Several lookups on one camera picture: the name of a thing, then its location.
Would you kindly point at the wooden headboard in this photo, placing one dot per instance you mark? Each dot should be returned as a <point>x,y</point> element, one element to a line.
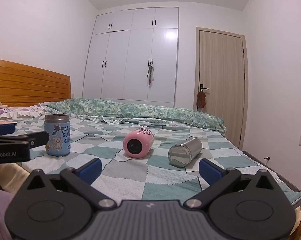
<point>28,82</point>

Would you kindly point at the stainless steel cup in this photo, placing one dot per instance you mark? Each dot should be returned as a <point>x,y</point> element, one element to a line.
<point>184,152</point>

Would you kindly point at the light wooden door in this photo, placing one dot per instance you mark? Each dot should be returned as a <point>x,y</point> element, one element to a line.
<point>221,80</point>

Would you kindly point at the person's left forearm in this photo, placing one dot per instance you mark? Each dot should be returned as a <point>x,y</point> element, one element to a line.
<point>10,176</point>

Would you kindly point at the green floral quilt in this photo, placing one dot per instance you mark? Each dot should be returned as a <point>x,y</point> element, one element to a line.
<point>145,111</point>

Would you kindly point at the white wardrobe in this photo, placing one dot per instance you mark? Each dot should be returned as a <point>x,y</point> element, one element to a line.
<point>125,62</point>

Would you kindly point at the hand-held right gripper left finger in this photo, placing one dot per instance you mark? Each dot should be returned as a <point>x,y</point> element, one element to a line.
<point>90,171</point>

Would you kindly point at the blue cartoon print cup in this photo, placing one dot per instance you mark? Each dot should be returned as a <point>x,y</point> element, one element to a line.
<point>58,137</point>

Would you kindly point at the hanging keys and charms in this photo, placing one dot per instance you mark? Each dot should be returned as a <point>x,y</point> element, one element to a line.
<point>150,72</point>

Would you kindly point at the purple floral pillow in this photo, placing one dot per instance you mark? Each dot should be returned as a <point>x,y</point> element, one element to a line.
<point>18,112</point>

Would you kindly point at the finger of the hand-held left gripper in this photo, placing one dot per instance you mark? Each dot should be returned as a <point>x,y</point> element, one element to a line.
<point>1,129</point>
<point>38,138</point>

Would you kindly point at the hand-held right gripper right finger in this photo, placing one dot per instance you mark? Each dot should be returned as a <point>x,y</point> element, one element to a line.
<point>209,172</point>

